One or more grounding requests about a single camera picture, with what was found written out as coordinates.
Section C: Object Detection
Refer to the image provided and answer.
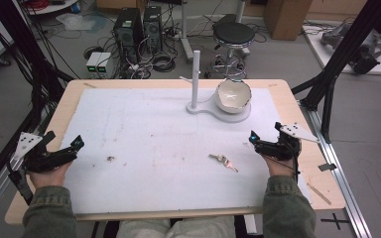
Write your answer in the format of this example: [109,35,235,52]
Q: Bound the person's legs light trousers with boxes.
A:
[116,215,238,238]

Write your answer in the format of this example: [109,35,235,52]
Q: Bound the white foam mat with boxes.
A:
[60,86,313,216]

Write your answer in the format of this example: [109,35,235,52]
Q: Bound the black metal frame strut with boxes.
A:
[0,0,75,199]
[291,0,381,144]

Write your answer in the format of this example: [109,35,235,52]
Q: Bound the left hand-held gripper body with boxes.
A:
[7,130,79,201]

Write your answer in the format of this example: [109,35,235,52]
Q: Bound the thin wooden stick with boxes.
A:
[306,181,332,206]

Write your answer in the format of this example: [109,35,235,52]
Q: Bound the white metal stand leg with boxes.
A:
[178,0,195,64]

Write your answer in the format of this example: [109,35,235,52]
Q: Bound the white stand with pole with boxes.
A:
[179,50,252,124]

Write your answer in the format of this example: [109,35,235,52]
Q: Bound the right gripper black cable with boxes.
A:
[263,138,302,183]

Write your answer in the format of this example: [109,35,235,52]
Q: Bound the black round stool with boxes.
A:
[203,21,257,80]

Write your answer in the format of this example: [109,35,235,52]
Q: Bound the coiled black cable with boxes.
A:
[151,52,177,73]

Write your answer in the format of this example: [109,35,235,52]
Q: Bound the bunch of keys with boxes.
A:
[208,153,239,174]

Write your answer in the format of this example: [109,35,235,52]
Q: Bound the white ceramic bowl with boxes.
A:
[214,78,253,115]

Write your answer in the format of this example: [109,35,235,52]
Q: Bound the large black computer tower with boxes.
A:
[113,7,145,67]

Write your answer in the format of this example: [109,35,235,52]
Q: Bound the black tape piece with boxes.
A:
[317,162,338,173]

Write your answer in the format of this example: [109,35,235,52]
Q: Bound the person's right hand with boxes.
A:
[261,153,300,179]

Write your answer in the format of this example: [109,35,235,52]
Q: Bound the brown cardboard box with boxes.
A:
[263,0,314,42]

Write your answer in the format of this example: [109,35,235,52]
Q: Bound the clear plastic bag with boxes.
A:
[55,12,109,33]

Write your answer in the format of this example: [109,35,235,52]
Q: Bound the small black computer tower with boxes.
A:
[142,5,164,55]

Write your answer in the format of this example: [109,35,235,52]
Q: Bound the white power supply unit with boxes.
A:
[96,52,115,79]
[85,51,104,79]

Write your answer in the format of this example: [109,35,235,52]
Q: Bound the grey machine on board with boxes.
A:
[319,22,381,75]

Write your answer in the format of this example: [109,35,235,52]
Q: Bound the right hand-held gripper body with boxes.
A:
[259,121,320,162]

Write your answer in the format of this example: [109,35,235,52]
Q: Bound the white floor board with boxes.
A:
[302,23,381,77]

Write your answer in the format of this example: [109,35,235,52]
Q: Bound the person's left hand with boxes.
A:
[29,161,73,190]

